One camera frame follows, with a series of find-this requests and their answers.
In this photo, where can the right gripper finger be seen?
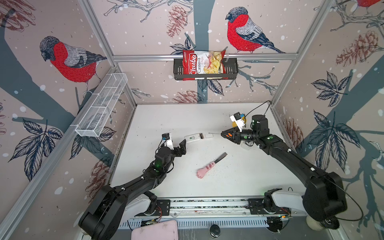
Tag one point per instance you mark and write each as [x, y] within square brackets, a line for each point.
[231, 138]
[230, 131]

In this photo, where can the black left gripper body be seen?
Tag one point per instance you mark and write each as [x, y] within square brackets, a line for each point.
[175, 152]

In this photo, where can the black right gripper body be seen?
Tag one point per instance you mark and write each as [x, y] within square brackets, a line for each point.
[246, 135]

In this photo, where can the white remote control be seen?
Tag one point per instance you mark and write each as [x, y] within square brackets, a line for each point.
[194, 137]

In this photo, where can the orange black screwdriver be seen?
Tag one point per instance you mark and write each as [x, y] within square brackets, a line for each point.
[216, 134]

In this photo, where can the grey remote control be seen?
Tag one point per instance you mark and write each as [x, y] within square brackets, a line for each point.
[247, 145]

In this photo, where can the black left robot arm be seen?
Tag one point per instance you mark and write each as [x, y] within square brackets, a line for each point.
[102, 218]

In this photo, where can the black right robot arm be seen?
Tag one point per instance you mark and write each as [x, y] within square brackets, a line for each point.
[324, 197]

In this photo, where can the red cassava chips bag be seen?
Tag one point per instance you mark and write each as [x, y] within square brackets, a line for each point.
[203, 62]

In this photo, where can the pink cloth pad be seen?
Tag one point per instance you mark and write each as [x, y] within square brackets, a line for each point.
[167, 230]

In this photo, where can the black round knob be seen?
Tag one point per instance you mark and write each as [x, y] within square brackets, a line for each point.
[215, 231]

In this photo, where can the white tape roll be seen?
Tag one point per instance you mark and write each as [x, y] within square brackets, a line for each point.
[313, 224]

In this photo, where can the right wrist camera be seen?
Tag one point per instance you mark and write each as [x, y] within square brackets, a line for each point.
[234, 119]

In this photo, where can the pink handled scraper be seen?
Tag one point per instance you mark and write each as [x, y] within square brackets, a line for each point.
[203, 171]

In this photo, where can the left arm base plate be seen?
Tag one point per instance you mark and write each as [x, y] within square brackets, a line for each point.
[156, 209]

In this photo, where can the black wall basket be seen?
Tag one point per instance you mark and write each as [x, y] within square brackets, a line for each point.
[231, 71]

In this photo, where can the aluminium mounting rail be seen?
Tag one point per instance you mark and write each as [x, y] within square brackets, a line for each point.
[195, 208]

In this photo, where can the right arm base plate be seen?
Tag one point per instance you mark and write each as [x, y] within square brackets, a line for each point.
[266, 206]

